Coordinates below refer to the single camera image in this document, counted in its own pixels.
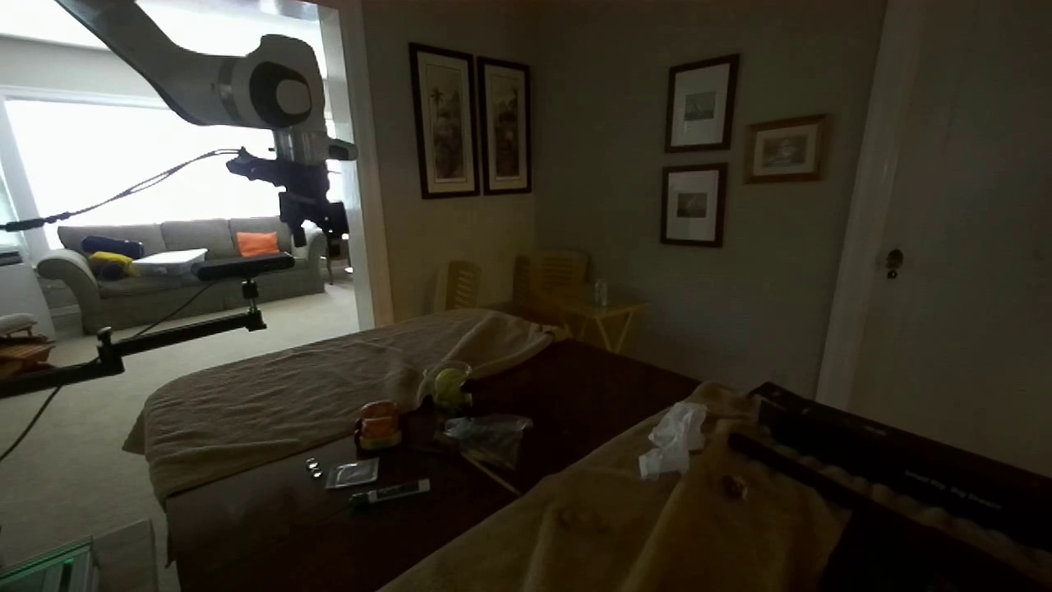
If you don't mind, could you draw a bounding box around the tall framed picture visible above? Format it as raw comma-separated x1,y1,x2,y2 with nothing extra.
413,41,477,197
482,58,532,194

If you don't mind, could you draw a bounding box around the tall framed picture right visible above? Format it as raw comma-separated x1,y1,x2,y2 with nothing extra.
482,58,532,194

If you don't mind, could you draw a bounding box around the white napkin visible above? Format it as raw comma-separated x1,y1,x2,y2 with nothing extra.
637,400,706,481

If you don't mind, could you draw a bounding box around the tan cloth on table end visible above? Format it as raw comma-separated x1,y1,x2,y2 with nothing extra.
142,310,562,499

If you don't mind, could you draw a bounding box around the tall framed picture left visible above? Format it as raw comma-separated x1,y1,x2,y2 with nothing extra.
413,41,477,197

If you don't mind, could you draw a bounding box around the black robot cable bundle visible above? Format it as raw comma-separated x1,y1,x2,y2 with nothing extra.
0,145,243,236

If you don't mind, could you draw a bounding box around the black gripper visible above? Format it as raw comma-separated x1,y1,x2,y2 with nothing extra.
227,145,351,262

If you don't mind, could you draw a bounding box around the white door with knob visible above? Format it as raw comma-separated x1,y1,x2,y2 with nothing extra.
816,0,1052,472

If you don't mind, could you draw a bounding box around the small white card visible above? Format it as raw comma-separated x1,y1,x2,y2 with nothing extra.
327,458,379,489

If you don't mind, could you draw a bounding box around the upper small black frame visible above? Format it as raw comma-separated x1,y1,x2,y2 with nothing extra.
667,56,741,150

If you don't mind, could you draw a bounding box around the brown wooden framed picture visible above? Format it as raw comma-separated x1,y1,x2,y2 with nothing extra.
748,114,830,184

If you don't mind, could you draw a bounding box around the yellow sofa cushion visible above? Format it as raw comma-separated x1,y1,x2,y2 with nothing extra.
90,249,134,278

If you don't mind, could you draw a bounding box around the yellow folding side table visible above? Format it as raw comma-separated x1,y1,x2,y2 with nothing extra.
509,249,647,356

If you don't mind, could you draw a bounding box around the grey sofa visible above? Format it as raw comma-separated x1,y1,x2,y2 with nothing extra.
38,218,327,333

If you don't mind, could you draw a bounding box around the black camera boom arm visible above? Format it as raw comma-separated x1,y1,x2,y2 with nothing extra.
0,256,292,397

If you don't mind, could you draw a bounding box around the orange sofa cushion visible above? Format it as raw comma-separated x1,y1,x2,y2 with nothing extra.
237,229,279,261

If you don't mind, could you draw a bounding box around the lower small black frame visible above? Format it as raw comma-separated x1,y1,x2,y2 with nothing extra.
661,165,728,248

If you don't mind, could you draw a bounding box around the orange round object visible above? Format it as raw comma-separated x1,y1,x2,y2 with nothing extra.
354,400,402,450

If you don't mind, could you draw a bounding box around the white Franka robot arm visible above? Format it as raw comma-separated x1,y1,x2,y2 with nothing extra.
55,0,354,243

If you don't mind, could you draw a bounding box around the clear plastic bag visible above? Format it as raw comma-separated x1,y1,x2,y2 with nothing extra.
437,413,532,469

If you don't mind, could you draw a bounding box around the black keyboard instrument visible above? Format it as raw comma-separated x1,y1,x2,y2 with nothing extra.
731,381,1052,592

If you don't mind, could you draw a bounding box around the small black frame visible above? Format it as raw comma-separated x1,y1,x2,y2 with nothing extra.
667,56,741,150
661,165,728,248

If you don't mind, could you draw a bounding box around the green tennis ball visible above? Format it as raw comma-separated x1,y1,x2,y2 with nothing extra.
431,369,472,411

